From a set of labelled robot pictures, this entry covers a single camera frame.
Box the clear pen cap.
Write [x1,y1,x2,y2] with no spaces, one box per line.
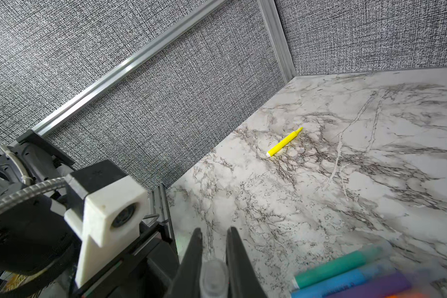
[199,259,229,298]

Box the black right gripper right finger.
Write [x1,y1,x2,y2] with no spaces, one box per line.
[225,227,266,298]

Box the left steel cable conduit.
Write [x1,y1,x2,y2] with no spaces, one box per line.
[0,146,68,228]

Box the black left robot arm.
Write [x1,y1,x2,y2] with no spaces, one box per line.
[0,130,180,298]

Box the yellow highlighter pen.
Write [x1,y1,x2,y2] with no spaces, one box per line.
[266,127,303,158]

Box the orange pen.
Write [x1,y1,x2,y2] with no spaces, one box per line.
[386,291,430,298]

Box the green pen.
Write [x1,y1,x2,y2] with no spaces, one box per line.
[293,245,392,289]

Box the blue pen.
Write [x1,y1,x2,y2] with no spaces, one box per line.
[291,260,396,298]

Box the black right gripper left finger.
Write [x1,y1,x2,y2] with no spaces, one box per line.
[165,228,203,298]

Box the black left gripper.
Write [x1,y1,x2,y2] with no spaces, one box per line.
[70,219,179,298]

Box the purple pen middle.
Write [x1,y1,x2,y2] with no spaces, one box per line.
[328,272,413,298]

